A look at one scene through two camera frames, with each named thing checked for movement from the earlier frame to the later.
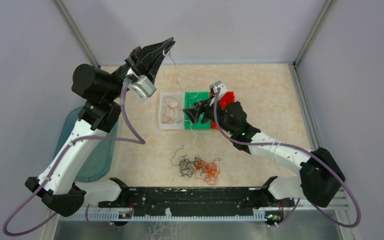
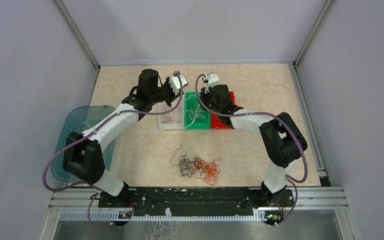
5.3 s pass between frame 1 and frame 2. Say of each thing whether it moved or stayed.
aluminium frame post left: stayed
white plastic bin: stayed
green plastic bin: stayed
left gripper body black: moved
